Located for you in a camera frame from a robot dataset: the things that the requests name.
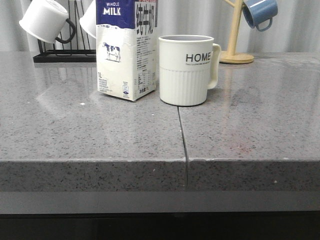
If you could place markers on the left white hanging mug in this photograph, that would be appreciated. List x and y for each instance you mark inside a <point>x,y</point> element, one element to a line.
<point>44,19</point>

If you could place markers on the white hanging mug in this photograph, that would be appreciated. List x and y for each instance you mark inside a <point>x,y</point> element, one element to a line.
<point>88,20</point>
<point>44,19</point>

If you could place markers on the wooden mug tree stand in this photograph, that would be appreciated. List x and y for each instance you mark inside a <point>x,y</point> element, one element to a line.
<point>230,55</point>

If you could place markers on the blue hanging mug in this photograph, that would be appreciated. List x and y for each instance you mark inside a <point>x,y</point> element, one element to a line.
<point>259,13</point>

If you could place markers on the black wire mug rack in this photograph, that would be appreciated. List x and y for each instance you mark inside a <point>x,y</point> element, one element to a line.
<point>81,49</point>

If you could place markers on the white blue milk carton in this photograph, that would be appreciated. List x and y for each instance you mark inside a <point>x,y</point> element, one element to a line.
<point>126,45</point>

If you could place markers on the right white hanging mug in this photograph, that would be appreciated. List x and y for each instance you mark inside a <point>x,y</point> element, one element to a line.
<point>88,20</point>

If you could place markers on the cream HOME cup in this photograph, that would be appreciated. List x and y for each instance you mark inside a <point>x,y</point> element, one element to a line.
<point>188,68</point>

